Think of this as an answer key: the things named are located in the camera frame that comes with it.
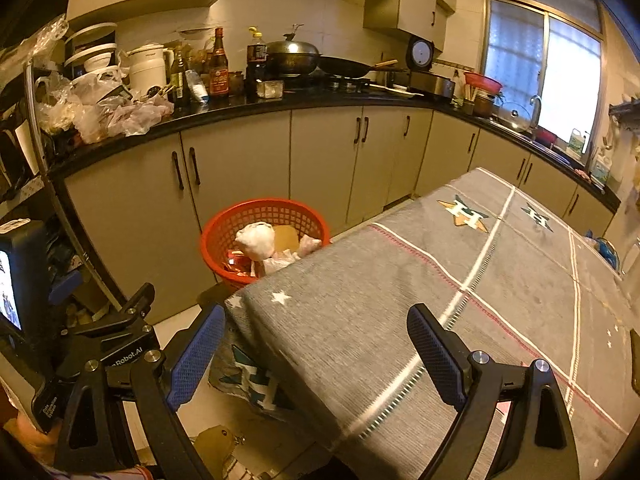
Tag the steel faucet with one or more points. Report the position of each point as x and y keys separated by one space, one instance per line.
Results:
x=537 y=105

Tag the green detergent bottle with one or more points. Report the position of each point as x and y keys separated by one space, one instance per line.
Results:
x=577 y=144

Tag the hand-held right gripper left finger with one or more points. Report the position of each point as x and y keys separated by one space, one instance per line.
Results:
x=195 y=355

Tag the black metal shelf rack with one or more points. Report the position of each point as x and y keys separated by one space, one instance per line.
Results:
x=37 y=125

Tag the grey printed tablecloth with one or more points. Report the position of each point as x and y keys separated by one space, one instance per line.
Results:
x=450 y=260

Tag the small beige wall cabinets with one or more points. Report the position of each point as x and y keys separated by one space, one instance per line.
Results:
x=400 y=15

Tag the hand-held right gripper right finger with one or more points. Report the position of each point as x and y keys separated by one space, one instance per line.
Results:
x=437 y=360

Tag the brown paper bag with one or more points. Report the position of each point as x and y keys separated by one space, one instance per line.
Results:
x=215 y=442

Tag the brown glass jar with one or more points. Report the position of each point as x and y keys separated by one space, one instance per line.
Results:
x=237 y=84

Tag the glass pot lid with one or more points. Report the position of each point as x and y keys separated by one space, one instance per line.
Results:
x=512 y=117

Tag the white paper ball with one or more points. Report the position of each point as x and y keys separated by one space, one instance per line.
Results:
x=257 y=240

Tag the small clear plastic bottle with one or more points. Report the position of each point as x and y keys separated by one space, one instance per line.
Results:
x=197 y=90

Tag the small steel container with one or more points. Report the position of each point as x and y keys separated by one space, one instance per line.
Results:
x=270 y=89

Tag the white electric kettle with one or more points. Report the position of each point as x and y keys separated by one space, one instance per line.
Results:
x=147 y=67

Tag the chopsticks holder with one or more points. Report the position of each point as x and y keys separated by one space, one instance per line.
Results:
x=468 y=105

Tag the steel wok with lid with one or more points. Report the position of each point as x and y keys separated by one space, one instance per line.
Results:
x=292 y=57

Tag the dark green glass bottle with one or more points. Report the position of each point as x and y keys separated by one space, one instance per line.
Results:
x=178 y=82

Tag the kitchen window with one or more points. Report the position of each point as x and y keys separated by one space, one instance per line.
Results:
x=570 y=70

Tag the red plastic basin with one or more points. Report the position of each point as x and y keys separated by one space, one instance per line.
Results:
x=482 y=81

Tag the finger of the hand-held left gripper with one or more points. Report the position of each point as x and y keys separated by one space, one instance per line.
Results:
x=135 y=305

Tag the orange plastic basket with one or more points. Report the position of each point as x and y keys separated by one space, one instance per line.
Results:
x=220 y=240

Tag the dark yellow cap bottle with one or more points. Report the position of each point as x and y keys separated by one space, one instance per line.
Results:
x=256 y=60

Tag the red snack wrapper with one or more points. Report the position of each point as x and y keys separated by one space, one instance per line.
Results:
x=237 y=265

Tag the blue plastic bag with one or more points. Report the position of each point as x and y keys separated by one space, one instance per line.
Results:
x=606 y=254

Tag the tan cardboard piece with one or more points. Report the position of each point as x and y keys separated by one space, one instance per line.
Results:
x=286 y=237

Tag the pile of plastic bags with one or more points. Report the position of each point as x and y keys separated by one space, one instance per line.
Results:
x=100 y=110

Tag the red label sauce bottle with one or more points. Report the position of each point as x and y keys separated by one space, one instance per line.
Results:
x=218 y=77

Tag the metal wall rack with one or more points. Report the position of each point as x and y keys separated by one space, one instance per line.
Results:
x=625 y=110

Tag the black frying pan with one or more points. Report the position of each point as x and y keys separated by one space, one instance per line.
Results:
x=347 y=66

